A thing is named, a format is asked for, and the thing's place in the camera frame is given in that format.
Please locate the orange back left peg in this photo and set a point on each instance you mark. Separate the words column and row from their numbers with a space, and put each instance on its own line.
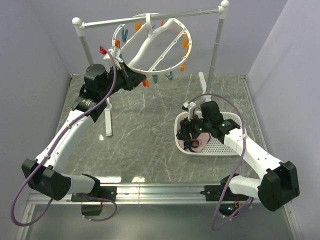
column 138, row 26

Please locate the orange right middle peg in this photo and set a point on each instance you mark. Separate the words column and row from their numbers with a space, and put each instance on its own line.
column 187, row 55

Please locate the orange left clothes peg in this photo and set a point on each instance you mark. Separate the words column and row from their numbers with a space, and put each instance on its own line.
column 117, row 43

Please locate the orange clothes peg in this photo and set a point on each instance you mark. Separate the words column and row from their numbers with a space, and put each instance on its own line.
column 145, row 83
column 117, row 43

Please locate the white round clip hanger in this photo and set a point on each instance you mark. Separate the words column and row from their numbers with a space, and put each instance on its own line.
column 154, row 51

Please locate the aluminium mounting rail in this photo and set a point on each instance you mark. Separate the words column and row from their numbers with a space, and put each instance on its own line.
column 141, row 194

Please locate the teal front right peg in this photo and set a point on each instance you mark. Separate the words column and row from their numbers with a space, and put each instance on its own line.
column 169, row 75

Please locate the pink underwear navy trim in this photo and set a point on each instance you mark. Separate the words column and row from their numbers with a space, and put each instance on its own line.
column 196, row 145

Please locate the white clothes rack stand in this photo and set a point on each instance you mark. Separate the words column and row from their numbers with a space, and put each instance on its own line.
column 100, row 83

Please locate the orange right upper peg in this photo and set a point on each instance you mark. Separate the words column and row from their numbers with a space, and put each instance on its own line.
column 185, row 43

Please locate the orange front clothes peg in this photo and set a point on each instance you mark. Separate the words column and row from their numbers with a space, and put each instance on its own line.
column 145, row 83

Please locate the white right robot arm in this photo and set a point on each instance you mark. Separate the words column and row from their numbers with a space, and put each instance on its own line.
column 277, row 182

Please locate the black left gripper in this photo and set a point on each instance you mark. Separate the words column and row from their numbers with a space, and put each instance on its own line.
column 132, row 78

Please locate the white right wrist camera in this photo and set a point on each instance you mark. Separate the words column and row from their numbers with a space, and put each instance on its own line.
column 189, row 107

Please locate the teal left back peg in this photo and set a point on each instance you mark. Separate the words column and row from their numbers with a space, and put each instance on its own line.
column 124, row 34

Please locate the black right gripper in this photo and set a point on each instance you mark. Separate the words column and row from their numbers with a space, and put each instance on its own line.
column 185, row 129

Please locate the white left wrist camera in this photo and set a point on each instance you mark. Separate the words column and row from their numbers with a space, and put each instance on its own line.
column 112, row 56

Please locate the teal front clothes peg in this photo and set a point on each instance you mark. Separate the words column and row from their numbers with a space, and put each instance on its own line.
column 155, row 78

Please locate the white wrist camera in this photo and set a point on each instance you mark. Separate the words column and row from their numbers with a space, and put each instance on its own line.
column 112, row 56
column 189, row 107

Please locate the white perforated plastic basket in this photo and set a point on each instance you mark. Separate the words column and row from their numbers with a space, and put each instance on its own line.
column 214, row 147

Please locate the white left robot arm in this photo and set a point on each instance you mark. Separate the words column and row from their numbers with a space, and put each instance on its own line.
column 45, row 174

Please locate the orange right back peg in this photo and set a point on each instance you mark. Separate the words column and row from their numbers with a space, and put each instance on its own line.
column 179, row 29

